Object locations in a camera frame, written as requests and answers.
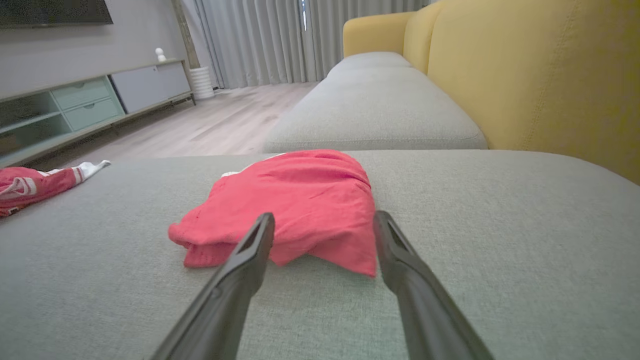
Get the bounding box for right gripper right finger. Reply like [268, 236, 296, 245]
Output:
[372, 210, 497, 360]

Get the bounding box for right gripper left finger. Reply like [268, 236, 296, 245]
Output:
[149, 212, 276, 360]

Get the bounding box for plain red shorts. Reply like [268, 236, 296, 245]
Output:
[168, 149, 379, 279]

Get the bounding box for red white lettered jersey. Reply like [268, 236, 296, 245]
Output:
[0, 160, 112, 218]

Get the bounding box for large grey sofa seat cushion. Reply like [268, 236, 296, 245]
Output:
[0, 150, 640, 360]

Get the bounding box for white ribbed basket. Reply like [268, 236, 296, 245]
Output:
[189, 66, 216, 100]

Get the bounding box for long low TV cabinet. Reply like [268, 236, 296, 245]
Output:
[0, 59, 197, 169]

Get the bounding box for yellow sofa backrest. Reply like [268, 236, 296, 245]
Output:
[426, 0, 640, 186]

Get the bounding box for grey pleated curtains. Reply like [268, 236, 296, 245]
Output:
[181, 0, 432, 90]

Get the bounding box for black flat television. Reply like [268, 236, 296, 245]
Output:
[0, 0, 114, 29]

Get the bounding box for wooden wall post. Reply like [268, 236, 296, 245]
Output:
[171, 0, 202, 69]

